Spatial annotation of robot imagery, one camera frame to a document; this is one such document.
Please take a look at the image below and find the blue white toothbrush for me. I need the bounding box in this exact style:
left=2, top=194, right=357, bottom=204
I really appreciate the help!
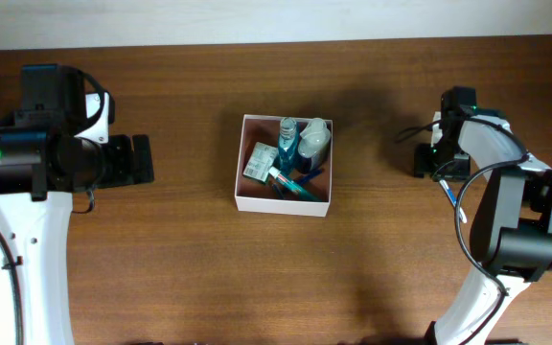
left=438, top=179, right=468, bottom=223

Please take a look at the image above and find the clear pump soap bottle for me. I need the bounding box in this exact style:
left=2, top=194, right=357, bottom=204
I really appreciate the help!
left=297, top=118, right=332, bottom=173

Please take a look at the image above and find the green white soap box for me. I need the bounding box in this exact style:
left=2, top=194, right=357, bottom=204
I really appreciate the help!
left=242, top=142, right=278, bottom=183

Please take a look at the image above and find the white teal toothpaste tube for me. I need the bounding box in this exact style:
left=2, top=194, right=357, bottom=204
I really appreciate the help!
left=268, top=167, right=321, bottom=202

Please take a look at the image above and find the blue disposable razor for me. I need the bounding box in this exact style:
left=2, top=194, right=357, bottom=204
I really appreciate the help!
left=272, top=170, right=322, bottom=199

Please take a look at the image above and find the teal mouthwash bottle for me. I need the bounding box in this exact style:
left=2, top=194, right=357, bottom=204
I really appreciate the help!
left=277, top=117, right=299, bottom=175

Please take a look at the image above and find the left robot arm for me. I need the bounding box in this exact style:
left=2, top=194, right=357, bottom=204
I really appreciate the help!
left=0, top=64, right=154, bottom=344

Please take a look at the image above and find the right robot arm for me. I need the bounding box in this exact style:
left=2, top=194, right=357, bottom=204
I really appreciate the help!
left=413, top=86, right=552, bottom=344

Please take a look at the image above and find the white cardboard box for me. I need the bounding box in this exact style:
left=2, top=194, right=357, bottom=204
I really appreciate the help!
left=234, top=114, right=334, bottom=217

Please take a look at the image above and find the right black cable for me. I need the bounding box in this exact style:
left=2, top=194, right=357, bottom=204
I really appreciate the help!
left=393, top=116, right=531, bottom=345

